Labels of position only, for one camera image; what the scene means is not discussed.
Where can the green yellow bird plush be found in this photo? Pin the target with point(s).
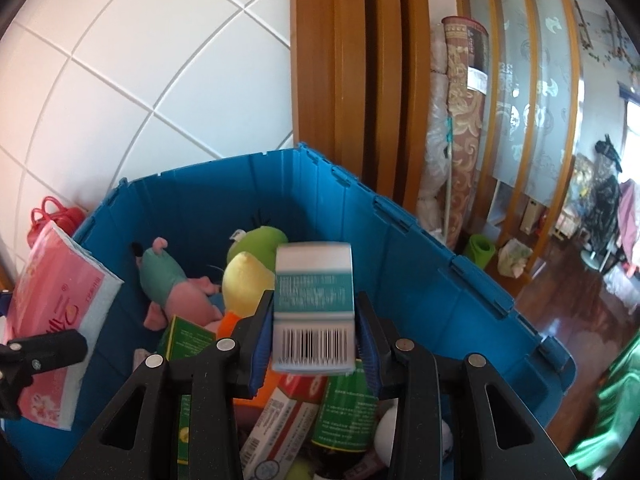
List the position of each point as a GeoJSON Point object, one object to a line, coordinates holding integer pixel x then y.
{"type": "Point", "coordinates": [247, 280]}

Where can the green label bottle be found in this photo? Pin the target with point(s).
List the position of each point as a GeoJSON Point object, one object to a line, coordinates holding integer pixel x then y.
{"type": "Point", "coordinates": [345, 415]}

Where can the dark hanging clothes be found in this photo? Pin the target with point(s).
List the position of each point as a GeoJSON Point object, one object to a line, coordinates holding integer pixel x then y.
{"type": "Point", "coordinates": [605, 195]}

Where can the blue plastic crate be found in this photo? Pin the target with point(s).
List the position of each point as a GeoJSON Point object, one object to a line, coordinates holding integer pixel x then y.
{"type": "Point", "coordinates": [350, 210]}

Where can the rolled patterned carpet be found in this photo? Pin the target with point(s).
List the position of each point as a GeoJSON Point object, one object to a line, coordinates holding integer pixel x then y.
{"type": "Point", "coordinates": [462, 125]}

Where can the wall vine decoration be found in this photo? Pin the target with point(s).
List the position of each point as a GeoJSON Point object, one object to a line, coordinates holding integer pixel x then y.
{"type": "Point", "coordinates": [612, 35]}

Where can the white ball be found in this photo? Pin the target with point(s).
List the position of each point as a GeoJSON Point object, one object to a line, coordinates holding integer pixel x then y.
{"type": "Point", "coordinates": [385, 435]}

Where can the wooden door frame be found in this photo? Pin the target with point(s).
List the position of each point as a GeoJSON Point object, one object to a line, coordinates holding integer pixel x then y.
{"type": "Point", "coordinates": [350, 60]}

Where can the red bear-faced plastic bag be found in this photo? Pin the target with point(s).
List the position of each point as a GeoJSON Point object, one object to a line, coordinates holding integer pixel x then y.
{"type": "Point", "coordinates": [65, 217]}

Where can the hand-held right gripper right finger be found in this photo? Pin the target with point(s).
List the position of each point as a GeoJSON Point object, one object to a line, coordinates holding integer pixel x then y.
{"type": "Point", "coordinates": [365, 350]}

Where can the white plastic bag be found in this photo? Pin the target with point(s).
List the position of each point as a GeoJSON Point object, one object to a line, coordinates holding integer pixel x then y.
{"type": "Point", "coordinates": [515, 257]}

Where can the green cloth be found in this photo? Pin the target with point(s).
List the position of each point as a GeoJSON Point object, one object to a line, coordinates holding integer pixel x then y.
{"type": "Point", "coordinates": [610, 410]}

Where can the yellow ball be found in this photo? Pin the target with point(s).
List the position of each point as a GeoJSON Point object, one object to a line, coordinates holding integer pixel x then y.
{"type": "Point", "coordinates": [300, 472]}

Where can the green cup on floor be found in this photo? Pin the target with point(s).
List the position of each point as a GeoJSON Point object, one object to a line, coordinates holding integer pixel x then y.
{"type": "Point", "coordinates": [479, 252]}

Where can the green cardboard box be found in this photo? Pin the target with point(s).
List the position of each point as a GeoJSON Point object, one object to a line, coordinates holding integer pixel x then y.
{"type": "Point", "coordinates": [187, 337]}

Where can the red white toothpaste box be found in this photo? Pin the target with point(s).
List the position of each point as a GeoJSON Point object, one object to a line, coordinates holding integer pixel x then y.
{"type": "Point", "coordinates": [280, 425]}

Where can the pink tissue pack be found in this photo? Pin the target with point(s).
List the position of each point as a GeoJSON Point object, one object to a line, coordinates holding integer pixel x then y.
{"type": "Point", "coordinates": [60, 290]}

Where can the frosted glass partition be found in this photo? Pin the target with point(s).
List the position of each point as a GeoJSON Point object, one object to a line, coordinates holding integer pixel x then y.
{"type": "Point", "coordinates": [530, 85]}

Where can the white teal medicine box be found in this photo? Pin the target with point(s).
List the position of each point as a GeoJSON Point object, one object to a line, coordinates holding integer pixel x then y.
{"type": "Point", "coordinates": [312, 300]}

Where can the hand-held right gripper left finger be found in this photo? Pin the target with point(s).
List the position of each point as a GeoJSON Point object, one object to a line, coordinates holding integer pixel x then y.
{"type": "Point", "coordinates": [257, 360]}

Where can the bubble wrap roll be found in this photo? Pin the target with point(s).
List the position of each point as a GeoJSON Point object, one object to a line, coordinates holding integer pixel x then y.
{"type": "Point", "coordinates": [435, 110]}

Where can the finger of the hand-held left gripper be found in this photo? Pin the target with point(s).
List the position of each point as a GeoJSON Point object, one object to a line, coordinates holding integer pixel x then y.
{"type": "Point", "coordinates": [50, 352]}

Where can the pink patterned cloth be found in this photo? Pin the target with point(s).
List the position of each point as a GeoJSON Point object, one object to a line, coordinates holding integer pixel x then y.
{"type": "Point", "coordinates": [630, 220]}

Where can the window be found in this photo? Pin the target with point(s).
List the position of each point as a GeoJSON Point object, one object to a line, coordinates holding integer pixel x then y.
{"type": "Point", "coordinates": [631, 110]}

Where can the teal pink mouse plush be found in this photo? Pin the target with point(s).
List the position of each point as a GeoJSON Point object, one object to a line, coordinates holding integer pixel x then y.
{"type": "Point", "coordinates": [160, 275]}

